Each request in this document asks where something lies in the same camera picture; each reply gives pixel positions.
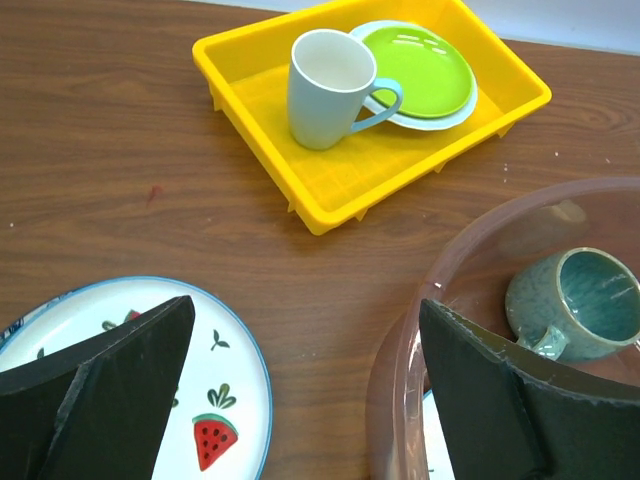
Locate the yellow plastic tray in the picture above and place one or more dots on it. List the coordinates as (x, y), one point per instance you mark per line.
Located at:
(247, 69)

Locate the watermelon plate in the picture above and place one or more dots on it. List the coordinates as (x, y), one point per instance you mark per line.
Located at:
(438, 462)
(221, 420)

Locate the teal glazed ceramic mug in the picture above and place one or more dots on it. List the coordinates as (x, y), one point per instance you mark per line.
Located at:
(576, 305)

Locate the clear plastic bin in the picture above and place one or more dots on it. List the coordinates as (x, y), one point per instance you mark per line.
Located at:
(471, 277)

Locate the green plate white rim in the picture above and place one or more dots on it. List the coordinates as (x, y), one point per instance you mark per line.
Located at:
(440, 90)

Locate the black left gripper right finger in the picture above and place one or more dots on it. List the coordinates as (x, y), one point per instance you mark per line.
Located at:
(508, 413)

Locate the white mug blue handle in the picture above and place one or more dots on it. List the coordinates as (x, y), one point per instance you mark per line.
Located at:
(331, 73)

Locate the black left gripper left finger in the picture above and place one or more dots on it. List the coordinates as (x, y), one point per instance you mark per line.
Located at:
(97, 409)

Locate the dark blue patterned plate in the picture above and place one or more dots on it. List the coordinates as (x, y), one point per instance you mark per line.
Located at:
(19, 324)

